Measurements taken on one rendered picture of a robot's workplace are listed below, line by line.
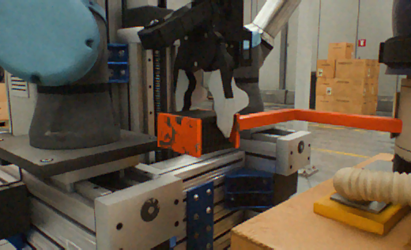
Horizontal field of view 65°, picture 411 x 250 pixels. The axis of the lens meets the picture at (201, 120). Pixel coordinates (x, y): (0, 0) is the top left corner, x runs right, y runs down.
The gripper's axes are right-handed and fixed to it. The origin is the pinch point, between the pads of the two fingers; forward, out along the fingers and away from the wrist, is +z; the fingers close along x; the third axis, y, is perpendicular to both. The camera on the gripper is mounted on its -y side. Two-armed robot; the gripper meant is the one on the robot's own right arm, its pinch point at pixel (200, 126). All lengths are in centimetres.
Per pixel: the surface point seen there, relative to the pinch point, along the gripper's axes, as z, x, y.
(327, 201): 11.6, -13.0, 14.1
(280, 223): 13.4, -10.1, 6.1
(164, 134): 0.7, 2.6, -4.7
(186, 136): 0.3, -2.3, -4.7
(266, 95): 84, 618, 895
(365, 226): 12.8, -19.2, 12.5
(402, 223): 13.5, -22.0, 18.7
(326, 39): -92, 434, 927
